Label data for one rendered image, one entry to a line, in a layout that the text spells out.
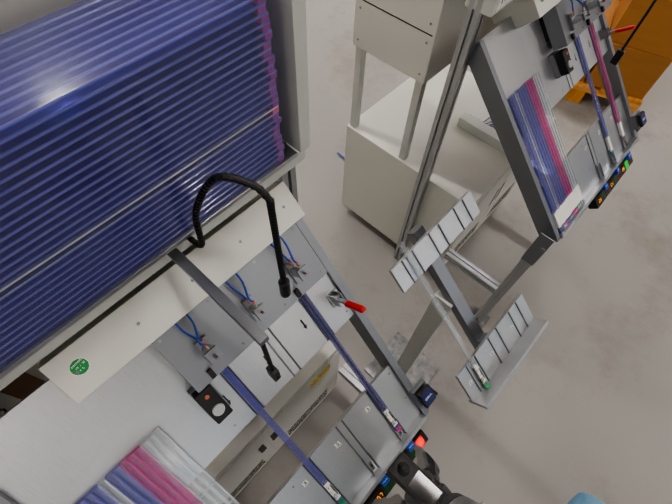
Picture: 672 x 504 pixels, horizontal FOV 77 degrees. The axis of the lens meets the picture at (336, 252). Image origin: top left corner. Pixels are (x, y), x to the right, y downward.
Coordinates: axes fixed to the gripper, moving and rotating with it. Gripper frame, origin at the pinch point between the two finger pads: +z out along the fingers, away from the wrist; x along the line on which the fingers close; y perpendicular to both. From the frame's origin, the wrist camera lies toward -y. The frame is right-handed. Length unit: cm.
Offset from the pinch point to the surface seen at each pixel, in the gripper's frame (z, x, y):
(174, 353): -5, -16, -50
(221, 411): 0.2, -16.5, -35.8
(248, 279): -5, 3, -52
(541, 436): 56, 67, 84
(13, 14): -32, -4, -93
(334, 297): 2.5, 16.0, -35.7
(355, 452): 14.5, -1.2, -1.3
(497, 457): 61, 47, 76
